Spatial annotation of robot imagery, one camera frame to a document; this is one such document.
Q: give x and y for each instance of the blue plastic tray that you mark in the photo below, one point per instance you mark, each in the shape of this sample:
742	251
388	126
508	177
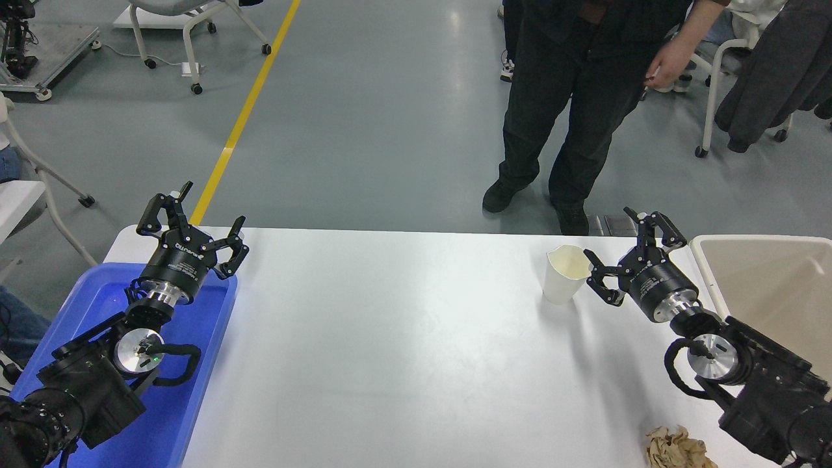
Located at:
195	390

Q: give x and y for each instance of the white flat board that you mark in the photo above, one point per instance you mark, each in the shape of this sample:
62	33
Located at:
156	16

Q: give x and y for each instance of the white paper cup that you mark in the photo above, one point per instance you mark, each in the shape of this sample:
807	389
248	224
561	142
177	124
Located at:
560	279

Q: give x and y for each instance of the crumpled tan paper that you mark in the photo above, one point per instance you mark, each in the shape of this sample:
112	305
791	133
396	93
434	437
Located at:
676	448

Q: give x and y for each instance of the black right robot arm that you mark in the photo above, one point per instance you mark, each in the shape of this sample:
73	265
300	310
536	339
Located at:
773	396

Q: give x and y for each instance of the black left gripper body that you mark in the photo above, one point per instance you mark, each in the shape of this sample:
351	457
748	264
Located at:
179	260

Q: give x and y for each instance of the white power strip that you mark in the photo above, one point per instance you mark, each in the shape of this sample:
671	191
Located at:
191	69

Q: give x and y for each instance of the dark grey jacket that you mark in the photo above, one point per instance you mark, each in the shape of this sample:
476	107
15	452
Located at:
773	71

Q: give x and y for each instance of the white wheeled chair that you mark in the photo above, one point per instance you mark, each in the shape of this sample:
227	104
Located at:
45	182
188	26
712	91

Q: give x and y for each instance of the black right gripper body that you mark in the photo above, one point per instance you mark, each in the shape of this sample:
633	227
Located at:
656	283

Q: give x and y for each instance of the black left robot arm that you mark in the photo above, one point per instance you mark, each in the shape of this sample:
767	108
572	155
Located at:
91	383

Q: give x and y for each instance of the person's left hand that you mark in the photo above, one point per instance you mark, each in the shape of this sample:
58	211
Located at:
673	62

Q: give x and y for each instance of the person's left forearm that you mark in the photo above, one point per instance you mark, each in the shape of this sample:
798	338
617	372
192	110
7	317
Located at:
705	19

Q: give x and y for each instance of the metal floor plate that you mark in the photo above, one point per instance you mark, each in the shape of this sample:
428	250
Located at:
614	225

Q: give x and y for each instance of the black equipment stand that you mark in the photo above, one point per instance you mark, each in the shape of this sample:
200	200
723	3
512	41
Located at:
16	39

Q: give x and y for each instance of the large pale bin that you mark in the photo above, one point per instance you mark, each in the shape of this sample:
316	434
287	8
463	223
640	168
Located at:
767	279

